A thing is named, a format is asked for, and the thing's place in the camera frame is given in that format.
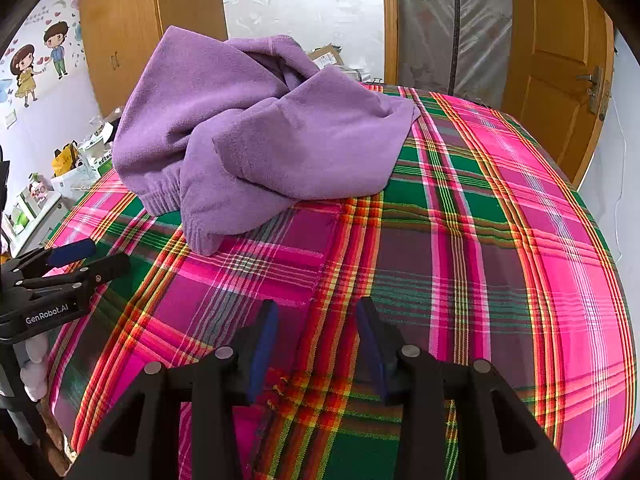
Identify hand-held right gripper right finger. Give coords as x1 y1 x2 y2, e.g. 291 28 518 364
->
356 296 576 480

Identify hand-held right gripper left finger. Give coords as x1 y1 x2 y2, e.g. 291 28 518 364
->
67 300 280 480

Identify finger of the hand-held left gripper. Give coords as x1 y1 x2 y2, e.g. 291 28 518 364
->
0 238 97 281
15 252 132 295

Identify purple fleece sweater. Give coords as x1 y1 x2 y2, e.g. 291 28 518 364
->
112 25 422 257

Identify person's left hand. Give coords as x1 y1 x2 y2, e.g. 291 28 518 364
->
20 332 52 402

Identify white storage box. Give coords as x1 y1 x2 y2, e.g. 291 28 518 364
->
2 182 63 256

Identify yellow bag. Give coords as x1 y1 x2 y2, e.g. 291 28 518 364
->
52 144 81 177

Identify pink green plaid bed sheet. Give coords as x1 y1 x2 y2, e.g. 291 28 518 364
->
46 82 632 480

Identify wooden wardrobe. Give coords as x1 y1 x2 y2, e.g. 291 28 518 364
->
77 0 228 118

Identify brown cardboard box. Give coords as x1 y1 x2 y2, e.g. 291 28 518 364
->
306 44 346 68

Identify grey plastic curtain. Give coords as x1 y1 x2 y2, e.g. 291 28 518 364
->
397 0 513 108

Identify wooden door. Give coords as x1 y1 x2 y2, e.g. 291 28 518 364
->
502 0 615 188

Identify cartoon wall sticker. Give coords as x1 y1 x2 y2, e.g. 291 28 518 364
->
0 0 83 111

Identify metal door handle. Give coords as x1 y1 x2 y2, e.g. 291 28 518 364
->
575 66 609 115

